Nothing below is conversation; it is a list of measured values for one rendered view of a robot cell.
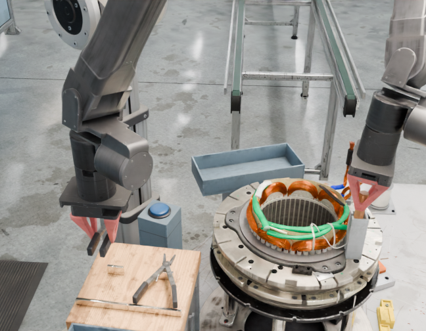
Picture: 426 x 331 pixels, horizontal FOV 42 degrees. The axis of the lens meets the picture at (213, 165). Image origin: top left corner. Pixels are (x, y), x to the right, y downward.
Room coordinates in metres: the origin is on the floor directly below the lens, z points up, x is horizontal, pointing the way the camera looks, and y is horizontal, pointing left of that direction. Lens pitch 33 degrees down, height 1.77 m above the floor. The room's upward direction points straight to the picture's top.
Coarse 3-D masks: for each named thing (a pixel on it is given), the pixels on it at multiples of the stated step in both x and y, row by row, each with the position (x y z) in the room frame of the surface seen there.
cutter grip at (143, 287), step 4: (144, 284) 0.66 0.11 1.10; (140, 288) 0.65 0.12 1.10; (144, 288) 0.66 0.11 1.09; (136, 292) 0.64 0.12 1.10; (140, 292) 0.64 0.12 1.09; (144, 292) 0.66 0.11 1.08; (132, 296) 0.64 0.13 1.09; (136, 296) 0.63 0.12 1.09; (140, 296) 0.64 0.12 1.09; (136, 300) 0.63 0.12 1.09
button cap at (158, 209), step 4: (156, 204) 0.95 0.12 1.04; (160, 204) 0.95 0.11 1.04; (164, 204) 0.95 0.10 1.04; (152, 208) 0.94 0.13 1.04; (156, 208) 0.94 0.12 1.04; (160, 208) 0.94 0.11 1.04; (164, 208) 0.94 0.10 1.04; (168, 208) 0.94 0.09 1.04; (152, 212) 0.92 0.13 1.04; (156, 212) 0.92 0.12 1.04; (160, 212) 0.92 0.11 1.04; (164, 212) 0.92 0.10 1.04
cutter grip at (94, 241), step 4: (96, 232) 0.68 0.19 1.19; (96, 236) 0.67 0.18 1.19; (92, 240) 0.66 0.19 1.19; (96, 240) 0.66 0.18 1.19; (92, 244) 0.65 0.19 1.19; (96, 244) 0.66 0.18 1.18; (88, 248) 0.64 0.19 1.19; (92, 248) 0.65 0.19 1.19; (88, 252) 0.64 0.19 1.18; (92, 252) 0.64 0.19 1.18
